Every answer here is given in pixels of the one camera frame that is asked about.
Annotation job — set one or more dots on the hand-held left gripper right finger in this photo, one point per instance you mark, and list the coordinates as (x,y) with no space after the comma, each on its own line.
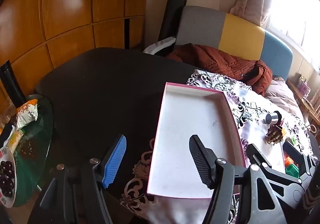
(200,161)

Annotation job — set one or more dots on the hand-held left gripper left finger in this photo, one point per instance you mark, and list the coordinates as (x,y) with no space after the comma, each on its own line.
(115,161)

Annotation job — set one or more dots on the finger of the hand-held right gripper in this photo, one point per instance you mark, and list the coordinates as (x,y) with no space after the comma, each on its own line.
(297,156)
(260,155)

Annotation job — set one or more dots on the orange cube blocks toy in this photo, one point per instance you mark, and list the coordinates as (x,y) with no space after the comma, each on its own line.
(288,161)

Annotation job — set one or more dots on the pink cardboard box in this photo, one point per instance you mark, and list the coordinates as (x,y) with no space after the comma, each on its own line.
(190,123)

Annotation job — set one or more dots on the silver black cylinder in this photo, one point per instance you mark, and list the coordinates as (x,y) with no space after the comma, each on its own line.
(272,117)

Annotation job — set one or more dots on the embroidered floral tablecloth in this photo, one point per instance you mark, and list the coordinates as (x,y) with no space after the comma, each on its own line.
(255,123)

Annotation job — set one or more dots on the wooden side table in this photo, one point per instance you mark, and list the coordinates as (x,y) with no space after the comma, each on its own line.
(308,106)

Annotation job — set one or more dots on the pale pink duvet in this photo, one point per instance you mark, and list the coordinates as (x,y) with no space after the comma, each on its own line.
(282,93)

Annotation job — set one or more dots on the purple gift box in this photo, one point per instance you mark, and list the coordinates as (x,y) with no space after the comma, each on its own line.
(302,83)

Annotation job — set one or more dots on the round glass side table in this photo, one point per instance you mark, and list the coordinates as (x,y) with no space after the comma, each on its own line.
(37,143)

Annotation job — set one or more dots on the orange white snack packet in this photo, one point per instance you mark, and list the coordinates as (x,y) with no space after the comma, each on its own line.
(26,113)

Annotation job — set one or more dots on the rust brown quilted jacket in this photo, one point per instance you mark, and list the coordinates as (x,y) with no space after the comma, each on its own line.
(217,61)

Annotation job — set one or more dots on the yellow snack packet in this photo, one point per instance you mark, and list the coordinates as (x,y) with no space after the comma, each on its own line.
(12,138)

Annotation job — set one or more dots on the plate of dark fruits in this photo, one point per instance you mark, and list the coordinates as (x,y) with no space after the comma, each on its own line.
(7,179)

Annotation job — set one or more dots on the white curved armrest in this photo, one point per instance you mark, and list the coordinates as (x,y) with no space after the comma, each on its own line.
(160,46)

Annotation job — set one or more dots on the yellow blue grey chair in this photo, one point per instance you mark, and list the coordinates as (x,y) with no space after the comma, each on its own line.
(242,33)

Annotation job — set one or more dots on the black tall panel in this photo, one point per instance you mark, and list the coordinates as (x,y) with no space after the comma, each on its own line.
(11,81)

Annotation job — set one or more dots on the black rolled mat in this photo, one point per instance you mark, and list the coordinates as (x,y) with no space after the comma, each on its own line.
(172,13)

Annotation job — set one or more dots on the window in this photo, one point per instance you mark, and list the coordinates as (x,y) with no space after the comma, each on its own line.
(297,3)

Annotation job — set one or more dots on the wooden wardrobe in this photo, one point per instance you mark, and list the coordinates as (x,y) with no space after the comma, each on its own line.
(67,1)

